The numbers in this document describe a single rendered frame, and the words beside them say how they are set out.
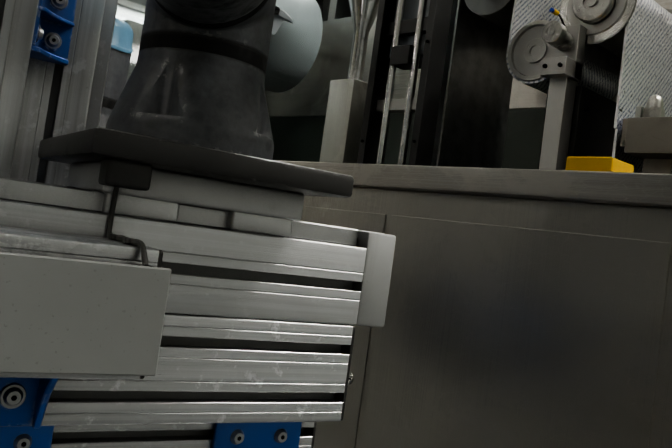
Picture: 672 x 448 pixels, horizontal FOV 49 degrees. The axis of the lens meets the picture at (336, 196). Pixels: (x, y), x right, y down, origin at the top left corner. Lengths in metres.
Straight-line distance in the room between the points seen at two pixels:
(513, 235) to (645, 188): 0.22
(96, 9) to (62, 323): 0.47
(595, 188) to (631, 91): 0.42
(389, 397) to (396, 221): 0.30
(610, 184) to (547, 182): 0.09
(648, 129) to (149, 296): 0.99
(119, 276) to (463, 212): 0.80
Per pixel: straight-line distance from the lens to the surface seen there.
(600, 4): 1.44
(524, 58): 1.52
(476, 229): 1.17
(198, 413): 0.65
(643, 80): 1.49
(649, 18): 1.51
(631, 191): 1.03
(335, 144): 1.90
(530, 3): 1.62
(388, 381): 1.28
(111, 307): 0.48
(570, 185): 1.07
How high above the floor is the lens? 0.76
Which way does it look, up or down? 3 degrees up
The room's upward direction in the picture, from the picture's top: 8 degrees clockwise
